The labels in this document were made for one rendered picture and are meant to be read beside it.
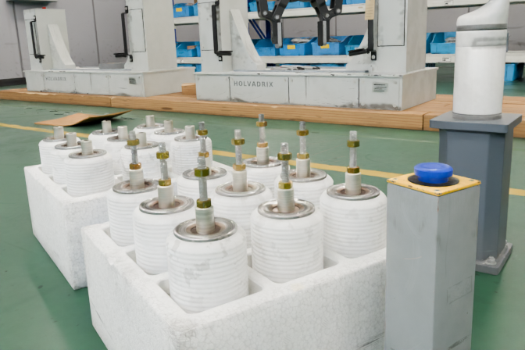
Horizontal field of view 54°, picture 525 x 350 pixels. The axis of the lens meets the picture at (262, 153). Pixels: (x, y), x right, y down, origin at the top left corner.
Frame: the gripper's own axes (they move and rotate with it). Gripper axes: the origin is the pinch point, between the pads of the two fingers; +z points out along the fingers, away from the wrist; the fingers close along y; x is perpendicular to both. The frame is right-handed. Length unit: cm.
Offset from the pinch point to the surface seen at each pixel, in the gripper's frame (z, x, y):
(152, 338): 33.2, 22.2, 25.3
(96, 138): 23, -54, 37
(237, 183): 20.6, 5.2, 11.7
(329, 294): 31.0, 22.2, 3.7
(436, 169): 13.9, 29.9, -5.7
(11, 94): 42, -435, 149
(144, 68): 19, -318, 26
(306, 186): 22.2, 4.6, 0.9
